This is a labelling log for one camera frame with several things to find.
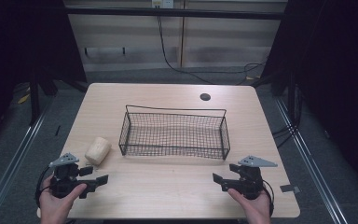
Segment beige bread roll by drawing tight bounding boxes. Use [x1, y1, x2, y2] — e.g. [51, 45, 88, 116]
[84, 136, 113, 166]

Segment metal floor rail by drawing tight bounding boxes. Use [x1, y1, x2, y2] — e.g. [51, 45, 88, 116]
[273, 96, 351, 224]
[0, 92, 57, 224]

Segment long black wall cable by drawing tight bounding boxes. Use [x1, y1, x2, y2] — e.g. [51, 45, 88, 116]
[156, 14, 268, 86]

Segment yellow floor tape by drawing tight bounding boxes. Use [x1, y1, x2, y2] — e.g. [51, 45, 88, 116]
[16, 92, 32, 105]

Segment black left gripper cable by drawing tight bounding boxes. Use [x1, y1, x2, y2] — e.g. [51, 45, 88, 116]
[34, 164, 52, 209]

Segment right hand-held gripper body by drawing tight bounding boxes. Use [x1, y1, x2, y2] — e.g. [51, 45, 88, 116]
[225, 155, 279, 201]

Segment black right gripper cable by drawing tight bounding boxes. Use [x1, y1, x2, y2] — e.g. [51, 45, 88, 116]
[261, 178, 276, 217]

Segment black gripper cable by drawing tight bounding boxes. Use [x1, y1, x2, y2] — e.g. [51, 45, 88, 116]
[34, 164, 52, 209]
[261, 178, 276, 217]

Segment black horizontal bar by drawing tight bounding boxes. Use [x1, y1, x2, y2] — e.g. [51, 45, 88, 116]
[64, 7, 288, 21]

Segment black stand leg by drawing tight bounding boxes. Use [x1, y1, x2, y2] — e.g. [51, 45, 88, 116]
[27, 71, 42, 127]

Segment grey tape piece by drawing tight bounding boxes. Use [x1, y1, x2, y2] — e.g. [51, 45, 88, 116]
[279, 184, 302, 195]

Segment black curtain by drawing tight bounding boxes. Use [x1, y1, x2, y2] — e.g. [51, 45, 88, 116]
[259, 0, 358, 200]
[0, 0, 88, 157]

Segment black wire basket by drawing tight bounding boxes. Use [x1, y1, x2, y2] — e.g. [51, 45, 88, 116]
[117, 104, 232, 161]

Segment person's right hand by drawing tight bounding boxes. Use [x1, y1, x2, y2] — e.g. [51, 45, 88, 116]
[227, 188, 272, 224]

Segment white wall socket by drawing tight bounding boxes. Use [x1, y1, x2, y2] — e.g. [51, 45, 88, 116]
[150, 0, 175, 9]

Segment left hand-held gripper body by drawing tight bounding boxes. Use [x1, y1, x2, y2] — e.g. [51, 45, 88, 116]
[48, 152, 96, 200]

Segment person's left hand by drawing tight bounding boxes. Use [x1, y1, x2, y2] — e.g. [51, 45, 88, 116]
[38, 175, 89, 224]

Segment black floor cables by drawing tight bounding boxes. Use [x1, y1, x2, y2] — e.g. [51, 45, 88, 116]
[271, 83, 304, 149]

